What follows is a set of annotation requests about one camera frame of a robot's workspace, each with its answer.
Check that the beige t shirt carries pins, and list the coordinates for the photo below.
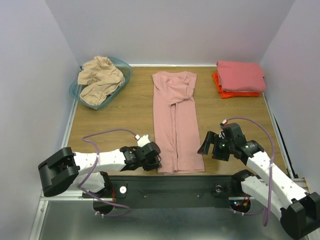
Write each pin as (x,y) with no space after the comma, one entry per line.
(101,78)

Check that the teal plastic basket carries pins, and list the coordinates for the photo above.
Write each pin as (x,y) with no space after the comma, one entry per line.
(75,89)

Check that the folded orange t shirt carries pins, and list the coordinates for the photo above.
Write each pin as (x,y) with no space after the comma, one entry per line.
(226,95)

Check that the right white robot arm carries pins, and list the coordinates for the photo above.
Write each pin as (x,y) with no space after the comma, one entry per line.
(297,210)

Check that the folded salmon pink t shirt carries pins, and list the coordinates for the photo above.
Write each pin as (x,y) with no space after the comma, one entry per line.
(241,76)

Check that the aluminium frame rail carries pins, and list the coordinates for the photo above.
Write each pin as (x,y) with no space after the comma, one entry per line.
(104,203)

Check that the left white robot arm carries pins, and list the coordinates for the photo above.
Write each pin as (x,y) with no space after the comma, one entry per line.
(66,169)

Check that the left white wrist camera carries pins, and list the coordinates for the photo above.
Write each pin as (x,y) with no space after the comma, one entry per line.
(142,140)

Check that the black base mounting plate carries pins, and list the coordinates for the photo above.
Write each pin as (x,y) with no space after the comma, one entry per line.
(174,191)

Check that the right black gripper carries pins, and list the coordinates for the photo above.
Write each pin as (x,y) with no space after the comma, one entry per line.
(216,146)

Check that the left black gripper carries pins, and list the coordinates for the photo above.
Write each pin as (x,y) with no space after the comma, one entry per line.
(154,161)

